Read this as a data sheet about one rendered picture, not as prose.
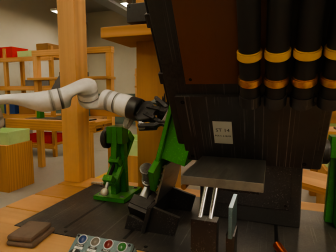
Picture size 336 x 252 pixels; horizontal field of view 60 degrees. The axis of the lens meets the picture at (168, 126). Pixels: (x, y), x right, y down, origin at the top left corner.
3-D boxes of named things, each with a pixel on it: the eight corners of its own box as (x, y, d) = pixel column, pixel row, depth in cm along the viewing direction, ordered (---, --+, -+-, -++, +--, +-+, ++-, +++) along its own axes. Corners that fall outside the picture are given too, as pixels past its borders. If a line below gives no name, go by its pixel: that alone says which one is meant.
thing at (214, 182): (263, 199, 54) (263, 183, 54) (180, 189, 59) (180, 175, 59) (266, 156, 90) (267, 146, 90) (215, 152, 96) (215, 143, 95)
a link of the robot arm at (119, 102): (140, 111, 104) (125, 106, 105) (135, 89, 94) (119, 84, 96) (128, 130, 99) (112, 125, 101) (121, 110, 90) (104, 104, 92)
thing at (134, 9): (163, 19, 106) (163, -1, 105) (126, 22, 111) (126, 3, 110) (169, 23, 113) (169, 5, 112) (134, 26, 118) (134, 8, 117)
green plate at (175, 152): (178, 185, 78) (199, 109, 74) (150, 174, 81) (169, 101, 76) (189, 173, 89) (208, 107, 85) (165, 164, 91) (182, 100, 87)
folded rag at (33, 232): (31, 228, 85) (30, 218, 85) (55, 231, 84) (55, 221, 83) (5, 246, 76) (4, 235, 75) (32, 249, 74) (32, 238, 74)
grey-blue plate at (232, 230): (233, 267, 66) (235, 208, 65) (224, 265, 67) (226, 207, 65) (237, 246, 75) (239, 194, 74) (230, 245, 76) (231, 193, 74)
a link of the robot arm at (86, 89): (98, 83, 96) (54, 91, 91) (101, 105, 101) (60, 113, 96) (93, 73, 101) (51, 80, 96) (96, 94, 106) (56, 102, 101)
